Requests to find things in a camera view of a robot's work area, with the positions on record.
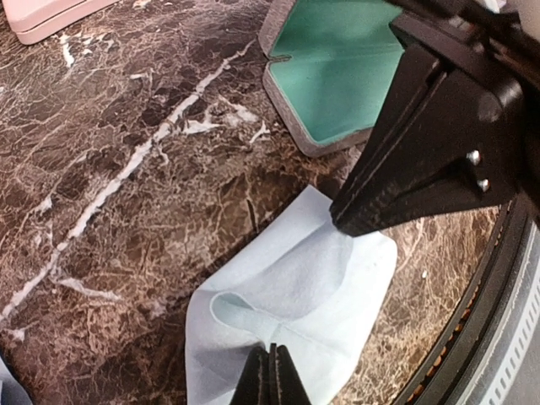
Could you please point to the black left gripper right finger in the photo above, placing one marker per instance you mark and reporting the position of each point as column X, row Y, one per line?
column 285, row 385

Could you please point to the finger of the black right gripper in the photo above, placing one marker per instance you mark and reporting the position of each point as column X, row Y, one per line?
column 452, row 152

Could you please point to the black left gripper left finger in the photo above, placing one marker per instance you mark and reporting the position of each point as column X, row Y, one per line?
column 253, row 385

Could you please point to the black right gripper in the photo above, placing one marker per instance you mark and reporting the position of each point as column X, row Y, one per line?
column 461, row 63

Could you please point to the grey case teal lining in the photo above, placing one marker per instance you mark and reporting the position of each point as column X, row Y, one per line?
column 329, row 67

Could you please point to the light blue cleaning cloth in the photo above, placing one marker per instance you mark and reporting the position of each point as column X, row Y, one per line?
column 301, row 284

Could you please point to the pink glasses case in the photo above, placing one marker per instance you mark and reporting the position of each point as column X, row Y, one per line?
column 33, row 21

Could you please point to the black front table rail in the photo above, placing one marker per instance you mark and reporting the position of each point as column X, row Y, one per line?
column 446, row 372

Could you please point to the white slotted cable duct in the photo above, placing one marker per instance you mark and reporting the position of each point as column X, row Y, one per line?
column 506, row 353

